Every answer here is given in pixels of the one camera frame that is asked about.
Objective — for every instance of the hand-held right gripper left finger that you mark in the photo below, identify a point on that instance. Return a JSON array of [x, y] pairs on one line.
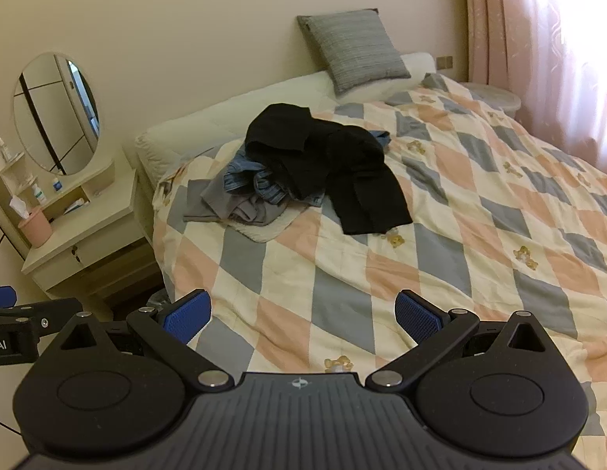
[[188, 316]]

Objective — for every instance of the white pillow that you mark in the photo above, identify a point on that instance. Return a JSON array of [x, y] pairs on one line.
[[416, 66]]

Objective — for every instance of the white spray bottle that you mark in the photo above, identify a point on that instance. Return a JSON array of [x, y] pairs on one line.
[[5, 151]]

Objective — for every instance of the grey garment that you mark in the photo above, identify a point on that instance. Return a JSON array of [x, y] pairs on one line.
[[220, 203]]

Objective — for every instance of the pink cup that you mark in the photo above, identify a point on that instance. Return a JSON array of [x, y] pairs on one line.
[[36, 230]]

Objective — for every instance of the checked bear print quilt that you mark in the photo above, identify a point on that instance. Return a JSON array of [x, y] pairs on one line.
[[333, 264]]

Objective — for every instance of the cream dressing table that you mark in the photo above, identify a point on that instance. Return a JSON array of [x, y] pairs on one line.
[[103, 205]]

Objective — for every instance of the round white side table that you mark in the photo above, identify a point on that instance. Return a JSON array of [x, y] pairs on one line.
[[494, 98]]

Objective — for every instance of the pink curtain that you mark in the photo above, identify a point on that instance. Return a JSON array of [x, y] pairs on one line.
[[543, 49]]

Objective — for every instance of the small white bottle blue label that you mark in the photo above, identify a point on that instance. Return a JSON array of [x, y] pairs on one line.
[[57, 185]]

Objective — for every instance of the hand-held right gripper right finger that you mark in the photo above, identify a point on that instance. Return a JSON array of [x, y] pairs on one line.
[[418, 320]]

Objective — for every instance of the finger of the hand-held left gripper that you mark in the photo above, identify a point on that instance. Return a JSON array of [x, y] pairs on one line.
[[2, 296]]

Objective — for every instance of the grey striped pillow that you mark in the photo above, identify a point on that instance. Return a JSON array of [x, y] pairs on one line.
[[355, 49]]

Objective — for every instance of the brass wall socket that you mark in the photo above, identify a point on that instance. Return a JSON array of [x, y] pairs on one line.
[[445, 61]]

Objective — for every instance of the cream cloth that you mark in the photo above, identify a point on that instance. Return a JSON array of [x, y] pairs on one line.
[[269, 231]]

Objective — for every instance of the oval mirror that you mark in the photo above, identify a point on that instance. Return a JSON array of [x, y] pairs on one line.
[[49, 117]]

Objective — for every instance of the white tissue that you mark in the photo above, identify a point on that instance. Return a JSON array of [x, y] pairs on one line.
[[18, 207]]

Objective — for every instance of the blue striped garment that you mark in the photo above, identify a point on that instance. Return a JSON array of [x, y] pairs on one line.
[[257, 183]]

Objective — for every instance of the black pants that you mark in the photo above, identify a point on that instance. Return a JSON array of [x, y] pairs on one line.
[[352, 171]]

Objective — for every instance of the drawer key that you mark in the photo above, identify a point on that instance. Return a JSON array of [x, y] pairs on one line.
[[77, 254]]

